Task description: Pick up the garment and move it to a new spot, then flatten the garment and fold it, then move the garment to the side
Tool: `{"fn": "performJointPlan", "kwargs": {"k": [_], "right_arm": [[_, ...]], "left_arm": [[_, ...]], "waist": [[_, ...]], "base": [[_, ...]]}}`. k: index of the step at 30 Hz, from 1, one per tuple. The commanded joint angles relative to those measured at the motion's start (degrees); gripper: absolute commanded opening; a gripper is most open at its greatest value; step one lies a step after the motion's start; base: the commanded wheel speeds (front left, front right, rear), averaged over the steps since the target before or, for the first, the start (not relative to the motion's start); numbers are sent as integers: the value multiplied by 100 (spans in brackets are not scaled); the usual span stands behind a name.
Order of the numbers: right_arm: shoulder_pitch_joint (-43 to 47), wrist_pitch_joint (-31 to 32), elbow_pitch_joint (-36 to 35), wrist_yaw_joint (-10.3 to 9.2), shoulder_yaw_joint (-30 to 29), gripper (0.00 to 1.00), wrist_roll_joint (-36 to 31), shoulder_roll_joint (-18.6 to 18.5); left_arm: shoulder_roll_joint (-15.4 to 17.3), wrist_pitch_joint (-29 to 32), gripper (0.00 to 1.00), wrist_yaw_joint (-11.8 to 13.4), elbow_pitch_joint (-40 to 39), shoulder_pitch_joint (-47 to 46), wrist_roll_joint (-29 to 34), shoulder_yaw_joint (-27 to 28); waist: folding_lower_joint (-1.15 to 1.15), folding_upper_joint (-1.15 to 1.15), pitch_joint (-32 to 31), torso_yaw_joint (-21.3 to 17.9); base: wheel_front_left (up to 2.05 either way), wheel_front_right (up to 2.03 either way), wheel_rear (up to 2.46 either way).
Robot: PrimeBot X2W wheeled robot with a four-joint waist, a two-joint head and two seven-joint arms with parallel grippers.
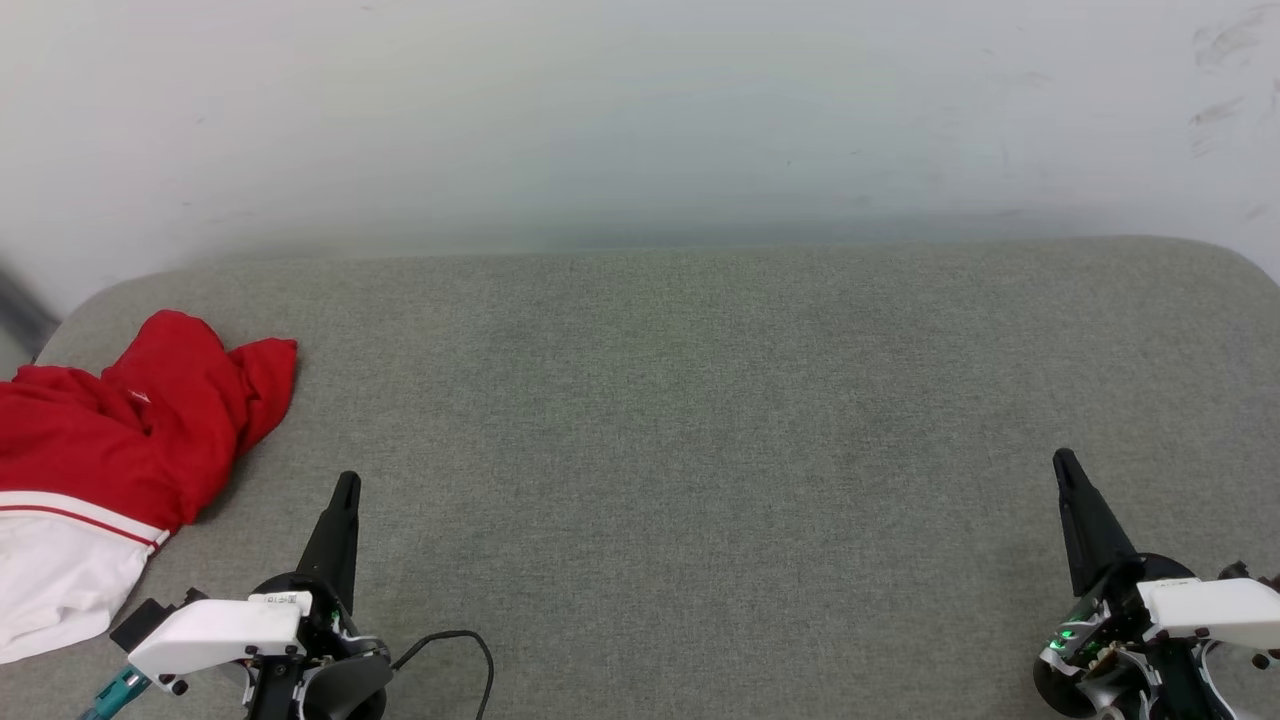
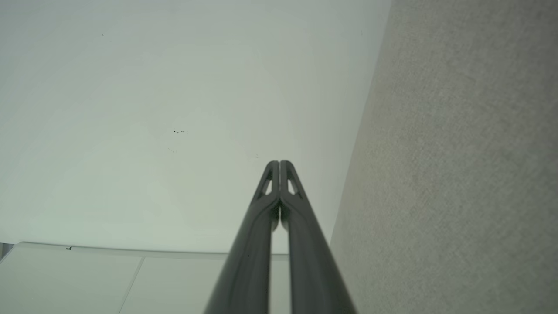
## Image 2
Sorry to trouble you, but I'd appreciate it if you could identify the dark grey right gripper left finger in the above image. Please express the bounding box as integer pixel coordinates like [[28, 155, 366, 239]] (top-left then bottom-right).
[[204, 160, 280, 314]]

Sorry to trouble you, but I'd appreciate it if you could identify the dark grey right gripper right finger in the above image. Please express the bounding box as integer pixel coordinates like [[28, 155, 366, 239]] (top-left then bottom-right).
[[279, 160, 359, 314]]

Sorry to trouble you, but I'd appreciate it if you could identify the grey fabric sofa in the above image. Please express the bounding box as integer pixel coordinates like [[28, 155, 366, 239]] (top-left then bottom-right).
[[329, 0, 558, 314]]

